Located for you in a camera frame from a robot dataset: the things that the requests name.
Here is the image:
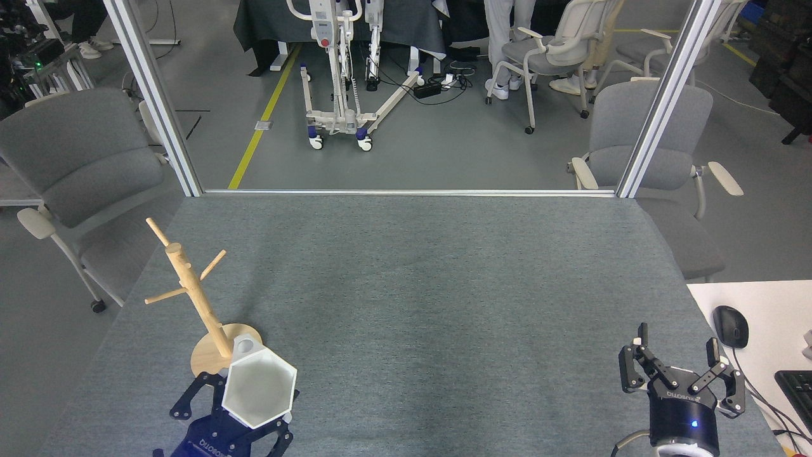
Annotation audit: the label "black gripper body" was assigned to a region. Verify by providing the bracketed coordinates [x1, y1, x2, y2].
[152, 406, 254, 457]
[647, 378, 721, 453]

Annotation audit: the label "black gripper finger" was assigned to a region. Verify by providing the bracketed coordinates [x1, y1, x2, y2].
[169, 371, 229, 421]
[620, 323, 676, 394]
[688, 338, 747, 420]
[244, 388, 300, 457]

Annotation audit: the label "white hexagonal cup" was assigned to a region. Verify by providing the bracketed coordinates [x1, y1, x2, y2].
[221, 336, 298, 430]

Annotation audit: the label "wooden cup rack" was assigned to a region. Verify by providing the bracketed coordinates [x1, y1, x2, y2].
[145, 218, 263, 376]

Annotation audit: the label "equipment rack with green light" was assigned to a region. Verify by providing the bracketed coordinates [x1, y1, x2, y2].
[0, 0, 99, 118]

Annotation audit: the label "black keyboard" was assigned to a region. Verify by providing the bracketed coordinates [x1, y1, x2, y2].
[775, 370, 812, 432]

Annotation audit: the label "black computer mouse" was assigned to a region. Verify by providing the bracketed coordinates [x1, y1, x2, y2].
[712, 305, 750, 349]

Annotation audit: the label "grey office chair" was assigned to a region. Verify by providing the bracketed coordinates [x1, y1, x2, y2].
[0, 88, 185, 314]
[566, 77, 744, 283]

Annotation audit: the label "person's feet behind chair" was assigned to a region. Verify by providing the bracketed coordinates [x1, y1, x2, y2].
[549, 69, 598, 96]

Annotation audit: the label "white office chair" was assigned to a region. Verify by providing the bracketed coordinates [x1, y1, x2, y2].
[486, 0, 619, 135]
[615, 0, 749, 86]

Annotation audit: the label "person in white trousers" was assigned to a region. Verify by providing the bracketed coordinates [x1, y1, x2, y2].
[483, 0, 535, 101]

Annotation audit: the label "dark cloth covered table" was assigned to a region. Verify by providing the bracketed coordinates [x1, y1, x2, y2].
[233, 0, 448, 77]

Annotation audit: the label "white stand on wheels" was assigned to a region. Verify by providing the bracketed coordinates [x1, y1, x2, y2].
[285, 0, 426, 152]

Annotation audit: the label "person in black trousers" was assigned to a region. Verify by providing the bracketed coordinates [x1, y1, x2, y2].
[48, 0, 115, 60]

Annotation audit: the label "black mouse cable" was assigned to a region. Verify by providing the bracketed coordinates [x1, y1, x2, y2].
[730, 346, 812, 445]

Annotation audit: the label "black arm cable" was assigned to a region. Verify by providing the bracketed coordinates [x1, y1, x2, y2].
[610, 430, 654, 457]

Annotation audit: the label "silver frame post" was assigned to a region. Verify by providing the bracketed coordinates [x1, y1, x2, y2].
[103, 0, 204, 197]
[617, 0, 724, 199]

